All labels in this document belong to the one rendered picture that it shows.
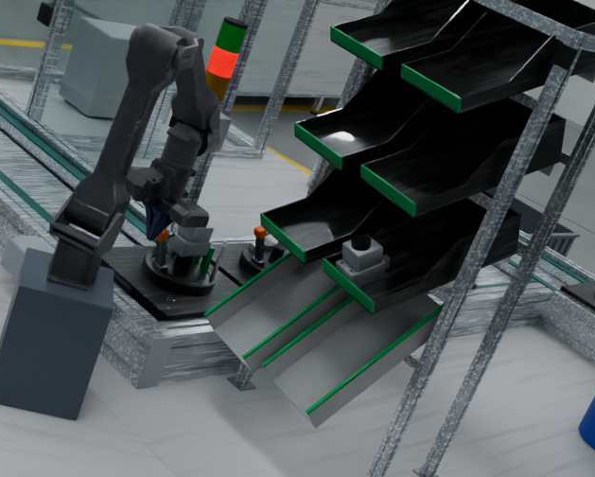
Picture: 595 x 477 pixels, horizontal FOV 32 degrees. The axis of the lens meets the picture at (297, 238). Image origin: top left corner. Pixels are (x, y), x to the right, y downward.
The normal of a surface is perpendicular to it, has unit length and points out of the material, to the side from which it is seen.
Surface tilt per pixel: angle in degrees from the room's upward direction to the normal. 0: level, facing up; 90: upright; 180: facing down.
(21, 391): 90
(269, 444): 0
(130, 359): 90
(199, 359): 90
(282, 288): 45
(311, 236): 25
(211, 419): 0
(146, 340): 90
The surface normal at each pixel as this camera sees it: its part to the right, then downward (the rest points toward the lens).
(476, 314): 0.66, 0.48
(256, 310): -0.30, -0.67
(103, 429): 0.34, -0.88
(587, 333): -0.67, 0.02
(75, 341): 0.15, 0.40
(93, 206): -0.18, -0.07
